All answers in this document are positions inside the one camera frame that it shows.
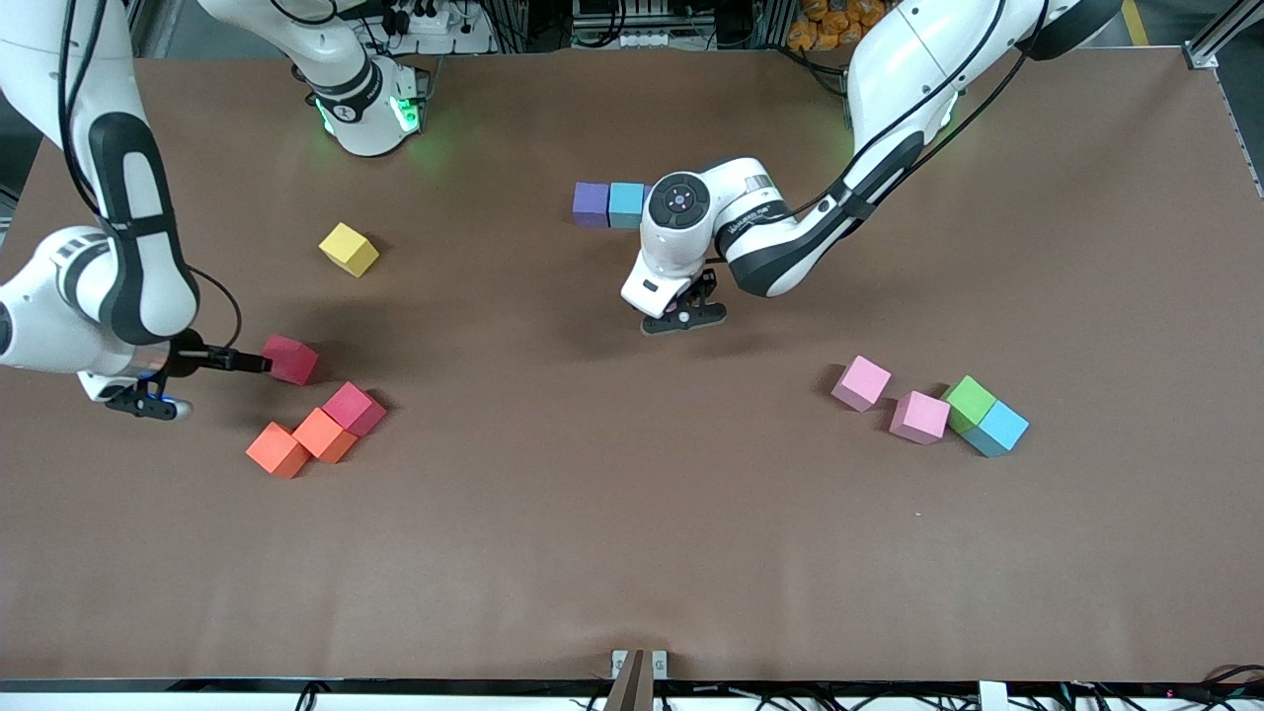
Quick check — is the light blue foam cube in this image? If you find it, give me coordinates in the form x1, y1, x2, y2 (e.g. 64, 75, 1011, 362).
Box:
963, 399, 1030, 458
608, 182, 649, 231

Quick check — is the orange foam cube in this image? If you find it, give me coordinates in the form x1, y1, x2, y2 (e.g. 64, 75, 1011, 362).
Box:
292, 407, 359, 465
245, 421, 311, 480

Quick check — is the aluminium frame profile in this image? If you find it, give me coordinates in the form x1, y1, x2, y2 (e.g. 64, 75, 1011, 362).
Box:
1180, 0, 1264, 72

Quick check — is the purple foam cube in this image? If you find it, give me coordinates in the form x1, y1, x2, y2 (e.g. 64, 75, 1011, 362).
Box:
573, 181, 611, 229

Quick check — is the silver metal bracket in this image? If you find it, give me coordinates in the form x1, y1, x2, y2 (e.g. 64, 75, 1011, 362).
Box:
610, 649, 670, 682

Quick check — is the white electronics unit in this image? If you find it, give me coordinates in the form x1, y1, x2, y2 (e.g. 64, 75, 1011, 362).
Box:
571, 0, 674, 50

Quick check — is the crimson foam cube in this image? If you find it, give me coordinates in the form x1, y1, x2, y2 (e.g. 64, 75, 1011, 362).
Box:
321, 381, 388, 438
261, 335, 321, 387

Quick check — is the green foam cube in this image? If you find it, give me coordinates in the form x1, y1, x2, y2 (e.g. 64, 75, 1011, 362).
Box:
940, 374, 998, 435

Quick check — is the pink foam cube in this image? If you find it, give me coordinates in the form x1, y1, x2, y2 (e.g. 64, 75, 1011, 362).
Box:
830, 355, 893, 413
889, 390, 952, 446

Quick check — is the bag of orange items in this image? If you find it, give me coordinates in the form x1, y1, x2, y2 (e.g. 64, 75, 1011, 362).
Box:
787, 0, 895, 52

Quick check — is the white power strip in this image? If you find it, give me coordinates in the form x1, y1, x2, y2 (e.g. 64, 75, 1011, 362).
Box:
380, 0, 495, 55

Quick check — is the large paper table cover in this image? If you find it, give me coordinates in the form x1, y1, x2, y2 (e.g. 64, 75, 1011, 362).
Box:
0, 47, 1264, 684

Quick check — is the yellow foam cube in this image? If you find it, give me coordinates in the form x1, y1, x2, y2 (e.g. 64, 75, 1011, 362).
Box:
318, 221, 380, 278

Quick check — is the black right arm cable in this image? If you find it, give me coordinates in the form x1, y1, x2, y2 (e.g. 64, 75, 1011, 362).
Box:
57, 0, 244, 349

